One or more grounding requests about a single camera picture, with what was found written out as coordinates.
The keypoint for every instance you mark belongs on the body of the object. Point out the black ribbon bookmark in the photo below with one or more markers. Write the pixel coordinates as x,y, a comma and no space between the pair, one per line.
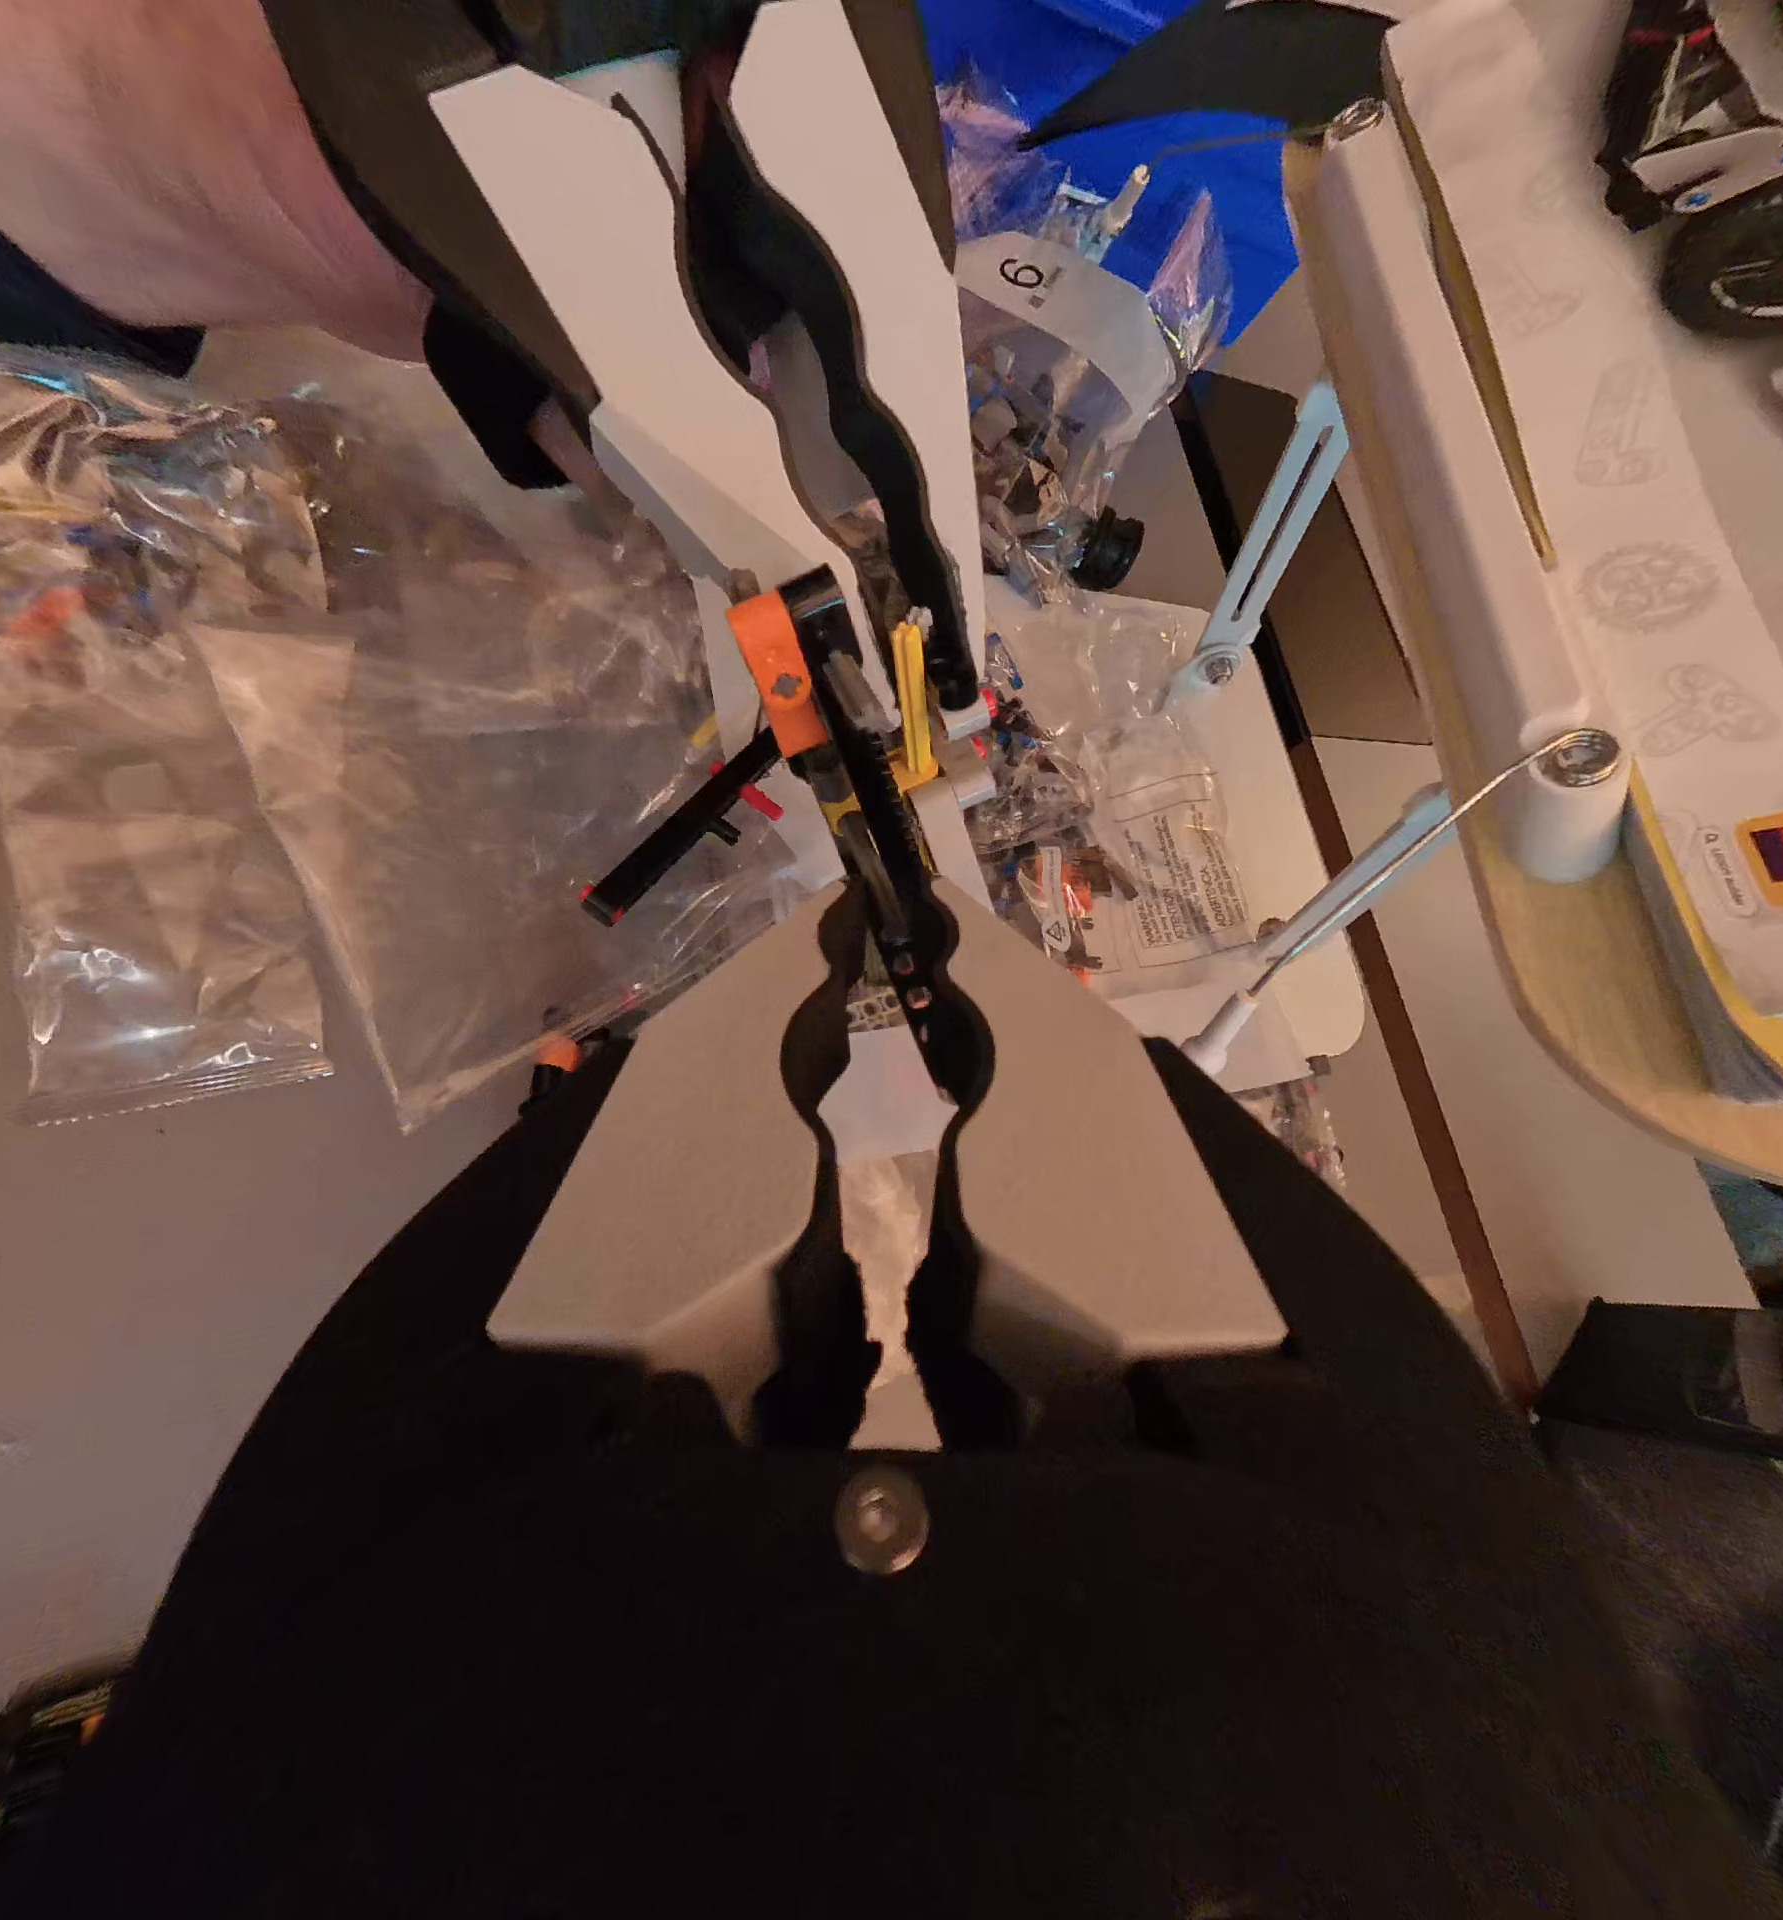
1220,59

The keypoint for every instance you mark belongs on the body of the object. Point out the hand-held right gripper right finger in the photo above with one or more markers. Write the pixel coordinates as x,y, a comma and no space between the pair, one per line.
1116,1200

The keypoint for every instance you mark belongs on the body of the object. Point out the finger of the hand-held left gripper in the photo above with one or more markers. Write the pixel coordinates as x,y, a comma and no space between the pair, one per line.
862,164
576,256

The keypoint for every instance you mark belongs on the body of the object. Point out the partly built black lego assembly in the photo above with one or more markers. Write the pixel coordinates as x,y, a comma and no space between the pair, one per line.
893,885

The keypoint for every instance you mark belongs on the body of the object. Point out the clear bag of grey parts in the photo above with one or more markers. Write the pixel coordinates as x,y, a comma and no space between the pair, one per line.
1042,435

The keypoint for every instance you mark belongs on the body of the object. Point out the black lego tyre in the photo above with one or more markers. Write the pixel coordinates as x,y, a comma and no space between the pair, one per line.
1116,548

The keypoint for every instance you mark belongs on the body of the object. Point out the person's left hand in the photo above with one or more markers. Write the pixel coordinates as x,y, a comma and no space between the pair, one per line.
111,135

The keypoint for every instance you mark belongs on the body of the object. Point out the lego instruction booklet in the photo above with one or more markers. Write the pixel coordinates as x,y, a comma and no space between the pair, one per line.
1656,526

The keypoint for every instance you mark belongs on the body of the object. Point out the clear bag with serrated edge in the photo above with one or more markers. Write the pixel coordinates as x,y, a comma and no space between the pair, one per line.
457,899

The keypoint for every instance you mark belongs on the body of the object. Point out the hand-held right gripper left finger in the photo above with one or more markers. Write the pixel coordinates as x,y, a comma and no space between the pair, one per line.
652,1200

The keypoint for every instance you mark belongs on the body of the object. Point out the blue plastic bin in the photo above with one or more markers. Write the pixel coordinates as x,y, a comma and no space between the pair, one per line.
1238,240

